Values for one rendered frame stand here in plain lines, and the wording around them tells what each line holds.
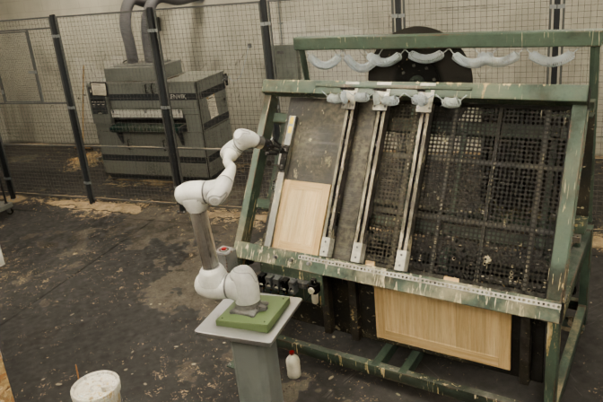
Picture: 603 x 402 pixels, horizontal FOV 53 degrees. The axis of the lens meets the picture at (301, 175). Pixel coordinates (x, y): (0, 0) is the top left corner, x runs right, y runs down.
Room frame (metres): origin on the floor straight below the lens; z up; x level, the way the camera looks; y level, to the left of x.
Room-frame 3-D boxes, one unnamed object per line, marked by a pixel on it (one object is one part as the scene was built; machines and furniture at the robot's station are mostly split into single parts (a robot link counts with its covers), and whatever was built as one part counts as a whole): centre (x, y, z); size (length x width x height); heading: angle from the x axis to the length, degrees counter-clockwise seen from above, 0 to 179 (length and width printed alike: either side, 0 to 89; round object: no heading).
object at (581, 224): (3.74, -1.50, 1.38); 0.70 x 0.15 x 0.85; 57
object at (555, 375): (3.97, -0.76, 0.41); 2.20 x 1.38 x 0.83; 57
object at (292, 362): (3.62, 0.18, 0.10); 0.10 x 0.10 x 0.20
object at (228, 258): (3.82, 0.58, 0.84); 0.12 x 0.12 x 0.18; 57
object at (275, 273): (3.64, 0.17, 0.69); 0.50 x 0.14 x 0.24; 57
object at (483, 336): (3.39, -0.80, 0.53); 0.90 x 0.02 x 0.55; 57
